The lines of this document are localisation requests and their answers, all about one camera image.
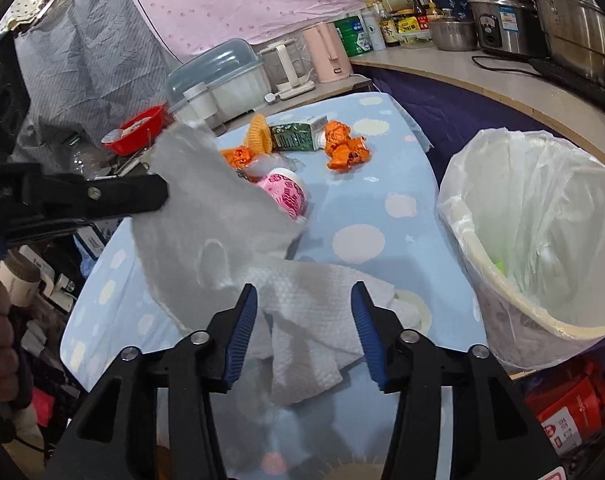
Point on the large steel pot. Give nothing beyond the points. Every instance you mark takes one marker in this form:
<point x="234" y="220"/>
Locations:
<point x="572" y="15"/>

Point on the white paper towel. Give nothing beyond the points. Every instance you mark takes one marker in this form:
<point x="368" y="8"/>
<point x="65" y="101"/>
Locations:
<point x="207" y="220"/>
<point x="322" y="310"/>

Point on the red package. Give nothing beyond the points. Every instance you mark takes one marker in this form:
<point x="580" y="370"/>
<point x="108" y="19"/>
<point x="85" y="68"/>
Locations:
<point x="570" y="405"/>

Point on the red label bottle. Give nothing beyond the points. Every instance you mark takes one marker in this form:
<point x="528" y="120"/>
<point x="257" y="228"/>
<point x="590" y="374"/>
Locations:
<point x="421" y="12"/>

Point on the pink electric kettle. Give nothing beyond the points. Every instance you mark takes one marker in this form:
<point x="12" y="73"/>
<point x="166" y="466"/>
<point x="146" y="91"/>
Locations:
<point x="325" y="52"/>

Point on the dark sauce bottle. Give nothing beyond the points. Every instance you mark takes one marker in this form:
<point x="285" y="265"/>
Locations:
<point x="390" y="32"/>

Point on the orange foam fruit net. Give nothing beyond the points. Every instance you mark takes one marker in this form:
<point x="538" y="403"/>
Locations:
<point x="259" y="135"/>

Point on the clear plastic bottle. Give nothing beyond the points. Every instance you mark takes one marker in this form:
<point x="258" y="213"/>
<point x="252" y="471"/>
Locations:
<point x="87" y="157"/>

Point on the trash bin with white bag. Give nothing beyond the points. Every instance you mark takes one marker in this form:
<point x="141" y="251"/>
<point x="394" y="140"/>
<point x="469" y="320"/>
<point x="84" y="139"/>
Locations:
<point x="532" y="240"/>

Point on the small steel pot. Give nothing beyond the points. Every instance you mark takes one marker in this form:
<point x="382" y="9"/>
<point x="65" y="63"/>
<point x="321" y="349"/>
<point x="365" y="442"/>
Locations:
<point x="452" y="32"/>

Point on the white cylindrical container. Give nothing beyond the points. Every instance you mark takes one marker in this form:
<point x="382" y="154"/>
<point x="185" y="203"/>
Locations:
<point x="200" y="105"/>

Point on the grey blue cloth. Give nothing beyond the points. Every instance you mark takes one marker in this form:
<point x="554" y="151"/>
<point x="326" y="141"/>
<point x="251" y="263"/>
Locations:
<point x="92" y="50"/>

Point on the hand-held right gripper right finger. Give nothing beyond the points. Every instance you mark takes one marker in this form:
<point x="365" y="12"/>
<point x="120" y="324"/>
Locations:
<point x="366" y="335"/>

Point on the yellow label jar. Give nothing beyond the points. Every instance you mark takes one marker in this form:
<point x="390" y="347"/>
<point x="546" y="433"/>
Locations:
<point x="411" y="27"/>

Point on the white dish rack blue lid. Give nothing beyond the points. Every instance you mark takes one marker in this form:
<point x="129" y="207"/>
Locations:
<point x="222" y="75"/>

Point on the orange snack wrapper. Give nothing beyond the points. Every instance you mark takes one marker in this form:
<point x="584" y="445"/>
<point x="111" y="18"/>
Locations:
<point x="345" y="147"/>
<point x="237" y="156"/>

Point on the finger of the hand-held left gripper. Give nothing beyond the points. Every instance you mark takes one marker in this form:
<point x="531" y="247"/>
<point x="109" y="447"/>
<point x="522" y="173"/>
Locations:
<point x="107" y="195"/>

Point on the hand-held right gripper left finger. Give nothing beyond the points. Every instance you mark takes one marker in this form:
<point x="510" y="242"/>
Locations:
<point x="245" y="332"/>

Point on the black induction cooker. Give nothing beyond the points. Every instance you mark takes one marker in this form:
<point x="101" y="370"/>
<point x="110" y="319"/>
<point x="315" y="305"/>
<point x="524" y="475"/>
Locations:
<point x="577" y="82"/>

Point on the pink patterned cup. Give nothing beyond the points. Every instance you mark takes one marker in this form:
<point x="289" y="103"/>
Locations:
<point x="285" y="192"/>

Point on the green snack packet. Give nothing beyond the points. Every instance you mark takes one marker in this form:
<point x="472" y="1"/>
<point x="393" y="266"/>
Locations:
<point x="297" y="135"/>

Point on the red plastic basin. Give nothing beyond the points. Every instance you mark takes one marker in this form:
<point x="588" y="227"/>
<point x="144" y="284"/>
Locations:
<point x="135" y="132"/>

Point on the steel rice cooker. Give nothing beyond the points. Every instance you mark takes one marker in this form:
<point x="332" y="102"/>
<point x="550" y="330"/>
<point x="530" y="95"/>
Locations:
<point x="502" y="20"/>

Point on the white glass kettle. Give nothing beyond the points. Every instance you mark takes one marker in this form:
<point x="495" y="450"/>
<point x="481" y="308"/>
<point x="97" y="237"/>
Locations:
<point x="287" y="67"/>

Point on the clear plastic wrapper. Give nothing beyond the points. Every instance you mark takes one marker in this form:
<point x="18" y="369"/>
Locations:
<point x="277" y="161"/>

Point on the blue printed blanket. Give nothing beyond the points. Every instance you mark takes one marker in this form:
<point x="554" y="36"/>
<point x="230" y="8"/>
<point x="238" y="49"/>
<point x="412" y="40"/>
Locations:
<point x="382" y="200"/>

